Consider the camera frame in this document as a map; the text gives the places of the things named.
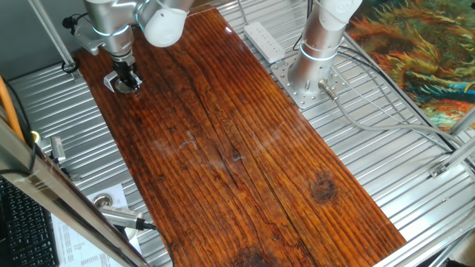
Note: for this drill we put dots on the black keyboard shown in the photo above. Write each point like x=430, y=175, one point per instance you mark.
x=26, y=230

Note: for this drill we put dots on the shiny steel frame bar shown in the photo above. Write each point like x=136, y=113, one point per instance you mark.
x=55, y=193

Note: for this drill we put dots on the orange pipe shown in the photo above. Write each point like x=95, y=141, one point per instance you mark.
x=9, y=107

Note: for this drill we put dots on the colourful painted cloth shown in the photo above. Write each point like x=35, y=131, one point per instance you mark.
x=419, y=55

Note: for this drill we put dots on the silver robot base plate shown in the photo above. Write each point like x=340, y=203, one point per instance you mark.
x=297, y=92

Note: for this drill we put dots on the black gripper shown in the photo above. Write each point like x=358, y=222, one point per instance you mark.
x=124, y=68

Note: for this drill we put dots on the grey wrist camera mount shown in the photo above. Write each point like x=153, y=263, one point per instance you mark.
x=87, y=41

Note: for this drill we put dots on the white mesh basket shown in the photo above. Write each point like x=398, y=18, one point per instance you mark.
x=108, y=79

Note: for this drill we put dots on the brown wooden board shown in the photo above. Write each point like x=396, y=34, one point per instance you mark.
x=222, y=148

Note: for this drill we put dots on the small round metal tin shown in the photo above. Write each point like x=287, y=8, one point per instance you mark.
x=102, y=200

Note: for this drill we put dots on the small silver mounted device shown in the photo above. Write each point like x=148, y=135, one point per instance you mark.
x=57, y=148

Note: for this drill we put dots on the small white ceramic dish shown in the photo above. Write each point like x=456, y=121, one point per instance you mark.
x=130, y=234

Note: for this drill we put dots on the aluminium frame post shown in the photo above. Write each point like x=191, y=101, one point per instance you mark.
x=52, y=37

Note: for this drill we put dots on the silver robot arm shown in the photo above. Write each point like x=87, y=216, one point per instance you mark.
x=315, y=55

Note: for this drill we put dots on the white power strip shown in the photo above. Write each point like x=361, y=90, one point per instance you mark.
x=264, y=41

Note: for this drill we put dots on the aluminium frame strut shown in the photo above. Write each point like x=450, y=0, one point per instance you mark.
x=456, y=152

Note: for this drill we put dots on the printed paper sheet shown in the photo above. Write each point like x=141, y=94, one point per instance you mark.
x=85, y=244

